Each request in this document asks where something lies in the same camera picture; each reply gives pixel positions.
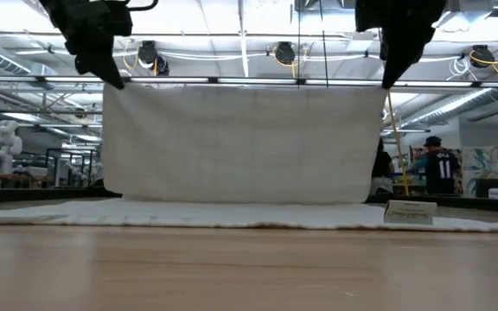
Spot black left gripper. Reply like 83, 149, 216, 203
37, 0, 134, 91

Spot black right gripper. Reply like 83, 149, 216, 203
354, 0, 448, 91

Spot white checked towel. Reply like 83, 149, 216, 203
0, 82, 498, 234

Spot person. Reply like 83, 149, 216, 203
368, 137, 396, 196
405, 136, 463, 196

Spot white robot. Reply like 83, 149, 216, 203
0, 119, 24, 176

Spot patterned panel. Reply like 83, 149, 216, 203
463, 146, 498, 198

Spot black ceiling cable reel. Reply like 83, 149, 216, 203
137, 40, 159, 66
273, 41, 297, 66
469, 44, 495, 69

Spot silver ventilation duct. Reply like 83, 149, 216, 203
398, 88, 498, 129

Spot yellow cable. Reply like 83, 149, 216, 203
386, 90, 411, 196

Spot black metal rig frame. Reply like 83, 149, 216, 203
0, 186, 498, 213

